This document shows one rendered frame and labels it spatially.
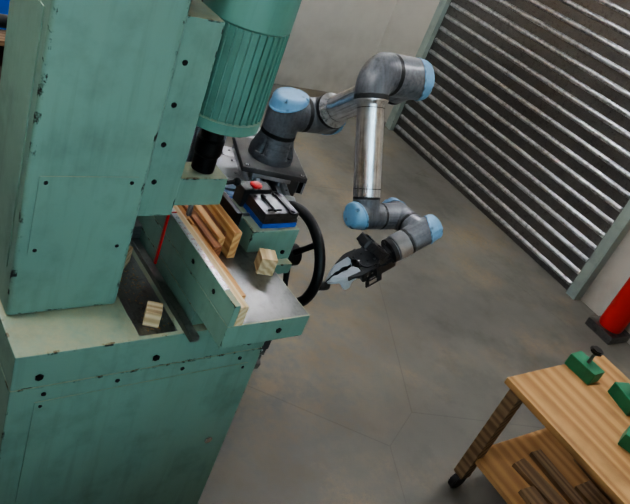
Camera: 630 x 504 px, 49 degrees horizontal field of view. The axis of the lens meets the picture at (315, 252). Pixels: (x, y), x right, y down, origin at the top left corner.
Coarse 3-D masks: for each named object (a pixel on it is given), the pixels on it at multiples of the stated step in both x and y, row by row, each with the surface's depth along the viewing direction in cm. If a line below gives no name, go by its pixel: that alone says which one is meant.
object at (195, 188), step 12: (192, 168) 148; (216, 168) 152; (192, 180) 145; (204, 180) 147; (216, 180) 148; (180, 192) 145; (192, 192) 147; (204, 192) 149; (216, 192) 150; (180, 204) 147; (192, 204) 149; (204, 204) 151; (216, 204) 153
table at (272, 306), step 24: (144, 216) 163; (168, 240) 154; (168, 264) 154; (240, 264) 155; (288, 264) 168; (192, 288) 146; (264, 288) 151; (288, 288) 154; (216, 312) 139; (264, 312) 144; (288, 312) 147; (216, 336) 139; (240, 336) 140; (264, 336) 144; (288, 336) 149
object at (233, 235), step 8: (208, 208) 160; (216, 208) 158; (216, 216) 158; (224, 216) 156; (224, 224) 155; (232, 224) 154; (232, 232) 152; (240, 232) 153; (224, 240) 155; (232, 240) 153; (224, 248) 156; (232, 248) 154; (232, 256) 156
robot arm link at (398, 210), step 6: (390, 198) 197; (396, 198) 198; (390, 204) 192; (396, 204) 194; (402, 204) 195; (390, 210) 190; (396, 210) 191; (402, 210) 192; (408, 210) 192; (390, 216) 190; (396, 216) 191; (402, 216) 191; (390, 222) 190; (396, 222) 192; (402, 222) 190; (384, 228) 192; (390, 228) 193; (396, 228) 193
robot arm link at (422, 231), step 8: (408, 216) 190; (416, 216) 190; (424, 216) 191; (432, 216) 189; (408, 224) 189; (416, 224) 187; (424, 224) 187; (432, 224) 187; (440, 224) 188; (408, 232) 186; (416, 232) 186; (424, 232) 186; (432, 232) 187; (440, 232) 188; (416, 240) 185; (424, 240) 186; (432, 240) 188; (416, 248) 186
